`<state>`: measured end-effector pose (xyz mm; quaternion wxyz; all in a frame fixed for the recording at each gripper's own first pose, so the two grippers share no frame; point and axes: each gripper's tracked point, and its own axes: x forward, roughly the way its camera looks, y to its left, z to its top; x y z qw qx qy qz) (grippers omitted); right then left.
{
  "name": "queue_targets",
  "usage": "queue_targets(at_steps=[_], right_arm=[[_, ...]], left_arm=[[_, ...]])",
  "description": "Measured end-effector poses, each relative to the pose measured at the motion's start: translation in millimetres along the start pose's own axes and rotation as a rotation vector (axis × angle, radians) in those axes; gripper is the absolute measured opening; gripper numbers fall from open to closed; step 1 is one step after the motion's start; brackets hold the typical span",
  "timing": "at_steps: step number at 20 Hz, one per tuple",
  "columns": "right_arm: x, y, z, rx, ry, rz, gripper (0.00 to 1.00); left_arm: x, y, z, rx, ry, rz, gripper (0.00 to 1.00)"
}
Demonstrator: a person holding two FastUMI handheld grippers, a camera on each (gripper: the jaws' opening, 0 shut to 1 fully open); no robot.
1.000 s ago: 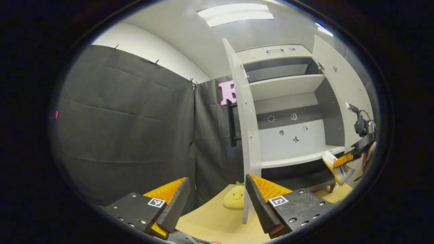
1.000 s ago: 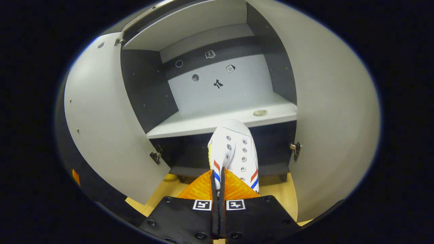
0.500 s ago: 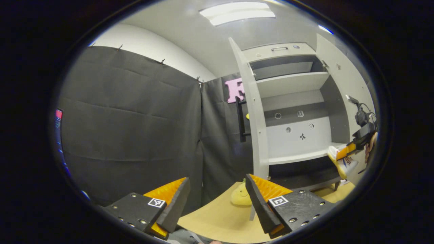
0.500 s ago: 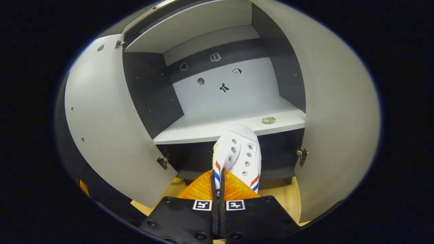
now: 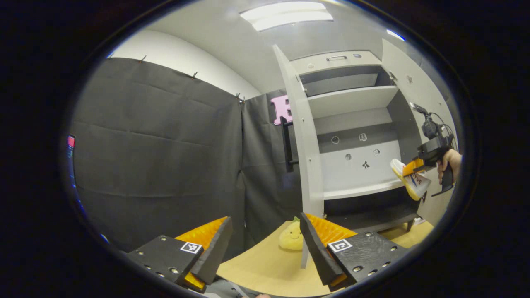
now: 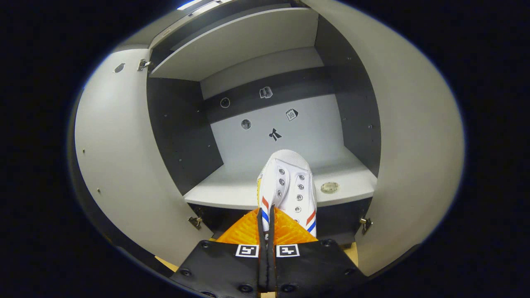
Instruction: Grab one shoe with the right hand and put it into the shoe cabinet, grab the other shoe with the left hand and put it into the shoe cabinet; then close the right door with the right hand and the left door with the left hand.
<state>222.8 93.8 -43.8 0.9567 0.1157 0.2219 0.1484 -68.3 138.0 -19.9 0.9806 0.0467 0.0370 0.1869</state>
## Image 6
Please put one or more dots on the grey shoe cabinet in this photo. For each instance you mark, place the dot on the grey shoe cabinet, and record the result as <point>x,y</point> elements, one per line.
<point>182,136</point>

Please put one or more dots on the white striped shoe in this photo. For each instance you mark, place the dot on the white striped shoe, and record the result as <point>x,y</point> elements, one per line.
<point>290,182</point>

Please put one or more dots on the grey cabinet shelf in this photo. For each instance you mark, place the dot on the grey cabinet shelf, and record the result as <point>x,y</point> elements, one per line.
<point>227,188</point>
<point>236,41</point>

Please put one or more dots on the grey shoe cabinet door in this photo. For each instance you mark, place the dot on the grey shoe cabinet door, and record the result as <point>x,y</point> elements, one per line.
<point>414,145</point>
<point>120,157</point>

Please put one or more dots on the metal door hinge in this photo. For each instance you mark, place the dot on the metal door hinge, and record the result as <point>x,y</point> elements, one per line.
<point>195,222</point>
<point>143,64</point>
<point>365,225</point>

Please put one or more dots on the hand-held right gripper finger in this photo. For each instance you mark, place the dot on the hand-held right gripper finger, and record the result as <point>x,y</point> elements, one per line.
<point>262,273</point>
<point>272,273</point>

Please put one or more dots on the small clear round disc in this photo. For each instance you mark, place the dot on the small clear round disc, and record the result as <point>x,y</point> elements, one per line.
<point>329,187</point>

